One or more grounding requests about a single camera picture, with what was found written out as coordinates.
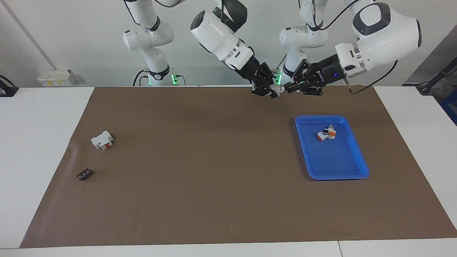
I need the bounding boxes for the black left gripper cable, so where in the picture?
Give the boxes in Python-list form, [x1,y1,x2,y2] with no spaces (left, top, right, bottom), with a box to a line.
[344,59,399,95]

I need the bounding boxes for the white circuit breaker, red lever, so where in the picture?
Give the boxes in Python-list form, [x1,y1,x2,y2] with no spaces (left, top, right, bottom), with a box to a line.
[91,131,115,151]

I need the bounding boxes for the white wall socket box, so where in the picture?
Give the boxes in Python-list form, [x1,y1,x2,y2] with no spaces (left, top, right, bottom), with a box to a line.
[37,70,77,87]

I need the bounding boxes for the white wall conduit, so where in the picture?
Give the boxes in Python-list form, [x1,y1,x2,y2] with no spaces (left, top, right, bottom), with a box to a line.
[0,0,57,70]

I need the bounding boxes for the black right base cable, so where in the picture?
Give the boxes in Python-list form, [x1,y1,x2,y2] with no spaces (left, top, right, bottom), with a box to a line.
[132,69,149,87]

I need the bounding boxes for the brown table mat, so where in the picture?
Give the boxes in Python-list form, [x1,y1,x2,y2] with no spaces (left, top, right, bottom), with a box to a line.
[20,86,457,249]

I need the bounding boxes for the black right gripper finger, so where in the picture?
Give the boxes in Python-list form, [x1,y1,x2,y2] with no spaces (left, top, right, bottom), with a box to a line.
[251,77,279,99]
[260,62,280,94]

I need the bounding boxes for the black base cable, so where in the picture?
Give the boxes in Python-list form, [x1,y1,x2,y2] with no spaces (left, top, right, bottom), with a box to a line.
[132,69,149,87]
[271,54,288,86]

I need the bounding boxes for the black left base cable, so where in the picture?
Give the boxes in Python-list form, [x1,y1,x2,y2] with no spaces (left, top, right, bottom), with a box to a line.
[271,54,288,86]

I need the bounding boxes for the blue box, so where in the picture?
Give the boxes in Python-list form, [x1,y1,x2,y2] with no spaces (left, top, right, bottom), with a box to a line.
[440,98,457,125]

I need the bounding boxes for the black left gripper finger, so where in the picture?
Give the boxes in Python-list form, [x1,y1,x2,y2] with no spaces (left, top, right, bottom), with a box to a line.
[285,81,324,96]
[293,59,316,86]

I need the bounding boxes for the black stand pole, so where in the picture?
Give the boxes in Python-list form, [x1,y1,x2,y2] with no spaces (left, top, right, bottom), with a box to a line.
[416,57,457,95]

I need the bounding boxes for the black clamp mount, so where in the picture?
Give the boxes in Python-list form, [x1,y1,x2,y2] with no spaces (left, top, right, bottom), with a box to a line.
[0,75,19,97]

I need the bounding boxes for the blue plastic tray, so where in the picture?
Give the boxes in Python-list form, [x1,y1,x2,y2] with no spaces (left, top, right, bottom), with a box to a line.
[295,115,370,181]

